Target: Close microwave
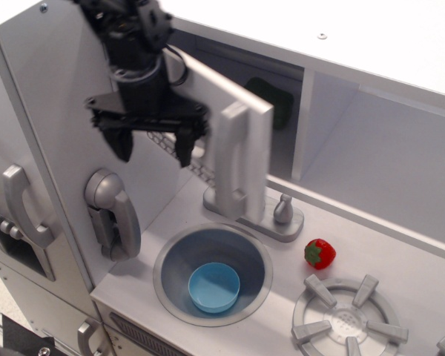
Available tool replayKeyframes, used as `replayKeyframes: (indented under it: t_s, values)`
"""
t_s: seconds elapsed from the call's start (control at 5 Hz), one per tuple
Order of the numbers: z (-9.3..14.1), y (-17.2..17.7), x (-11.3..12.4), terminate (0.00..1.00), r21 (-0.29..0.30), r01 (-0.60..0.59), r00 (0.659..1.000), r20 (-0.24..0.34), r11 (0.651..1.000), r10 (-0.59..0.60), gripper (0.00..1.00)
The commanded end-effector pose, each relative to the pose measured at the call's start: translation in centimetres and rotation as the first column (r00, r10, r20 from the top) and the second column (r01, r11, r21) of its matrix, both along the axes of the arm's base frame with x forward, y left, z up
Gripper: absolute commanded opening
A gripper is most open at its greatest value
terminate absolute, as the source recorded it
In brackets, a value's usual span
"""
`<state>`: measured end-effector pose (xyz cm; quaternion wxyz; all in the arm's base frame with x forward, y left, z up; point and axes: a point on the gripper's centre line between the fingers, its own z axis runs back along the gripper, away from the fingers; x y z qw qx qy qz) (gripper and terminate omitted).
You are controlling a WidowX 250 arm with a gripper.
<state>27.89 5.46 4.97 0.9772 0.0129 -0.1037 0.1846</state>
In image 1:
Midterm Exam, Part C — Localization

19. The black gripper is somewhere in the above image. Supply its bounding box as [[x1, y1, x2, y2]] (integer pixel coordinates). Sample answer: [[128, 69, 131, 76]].
[[86, 62, 208, 167]]

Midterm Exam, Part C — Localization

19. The white microwave door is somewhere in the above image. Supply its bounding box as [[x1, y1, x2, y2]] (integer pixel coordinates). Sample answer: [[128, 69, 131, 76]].
[[164, 47, 274, 223]]

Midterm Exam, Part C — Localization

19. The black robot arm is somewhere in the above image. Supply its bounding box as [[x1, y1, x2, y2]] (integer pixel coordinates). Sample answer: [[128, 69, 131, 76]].
[[77, 1, 208, 167]]

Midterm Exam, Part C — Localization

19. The grey toy telephone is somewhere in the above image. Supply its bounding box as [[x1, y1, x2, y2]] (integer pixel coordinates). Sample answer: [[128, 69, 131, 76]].
[[85, 168, 141, 262]]

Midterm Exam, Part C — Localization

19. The round grey sink basin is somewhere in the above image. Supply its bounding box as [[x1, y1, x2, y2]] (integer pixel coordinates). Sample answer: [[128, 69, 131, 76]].
[[153, 223, 273, 327]]

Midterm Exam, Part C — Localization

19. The green toy bell pepper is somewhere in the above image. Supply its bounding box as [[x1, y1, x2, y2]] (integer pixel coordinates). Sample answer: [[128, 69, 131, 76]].
[[244, 77, 294, 130]]

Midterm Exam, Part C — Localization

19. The grey toy faucet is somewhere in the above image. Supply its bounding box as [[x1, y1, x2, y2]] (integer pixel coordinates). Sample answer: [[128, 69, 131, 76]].
[[202, 185, 305, 243]]

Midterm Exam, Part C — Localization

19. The blue plastic bowl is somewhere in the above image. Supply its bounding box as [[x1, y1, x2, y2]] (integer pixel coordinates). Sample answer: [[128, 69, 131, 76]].
[[188, 263, 240, 314]]

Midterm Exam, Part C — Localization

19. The white toy kitchen cabinet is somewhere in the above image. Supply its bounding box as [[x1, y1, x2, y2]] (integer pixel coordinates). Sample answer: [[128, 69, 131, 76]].
[[0, 1, 445, 355]]

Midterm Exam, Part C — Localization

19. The red toy strawberry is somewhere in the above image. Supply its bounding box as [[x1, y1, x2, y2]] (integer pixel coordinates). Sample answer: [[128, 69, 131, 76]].
[[304, 239, 337, 270]]

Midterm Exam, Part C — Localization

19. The grey stove burner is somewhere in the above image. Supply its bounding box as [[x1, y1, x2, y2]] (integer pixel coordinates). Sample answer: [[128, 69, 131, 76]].
[[291, 274, 409, 355]]

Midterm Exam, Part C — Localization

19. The grey fridge door handle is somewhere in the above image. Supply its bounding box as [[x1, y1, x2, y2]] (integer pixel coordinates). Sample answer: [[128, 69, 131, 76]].
[[2, 164, 54, 248]]

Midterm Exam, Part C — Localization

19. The grey oven door handle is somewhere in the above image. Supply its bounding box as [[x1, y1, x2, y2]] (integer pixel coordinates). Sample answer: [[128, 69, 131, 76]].
[[77, 321, 102, 356]]

